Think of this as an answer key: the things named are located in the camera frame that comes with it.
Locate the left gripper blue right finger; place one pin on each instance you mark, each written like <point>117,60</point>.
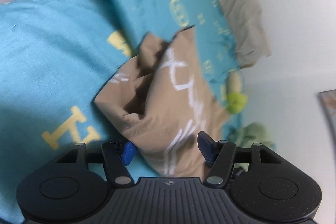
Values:
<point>219,156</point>

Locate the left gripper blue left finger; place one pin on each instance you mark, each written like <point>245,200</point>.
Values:
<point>116,172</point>

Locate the tan t-shirt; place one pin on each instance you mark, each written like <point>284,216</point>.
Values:
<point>160,101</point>

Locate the green fleece blanket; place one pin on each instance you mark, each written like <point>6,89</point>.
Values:
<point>252,133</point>

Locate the green cream plush toy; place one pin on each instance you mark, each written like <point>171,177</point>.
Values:
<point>236,98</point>

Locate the teal patterned bed sheet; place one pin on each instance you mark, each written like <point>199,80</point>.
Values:
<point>56,56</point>

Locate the grey pillow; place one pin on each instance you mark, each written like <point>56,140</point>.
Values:
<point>245,21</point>

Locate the framed wall picture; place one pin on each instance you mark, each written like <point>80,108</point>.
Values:
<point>328,102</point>

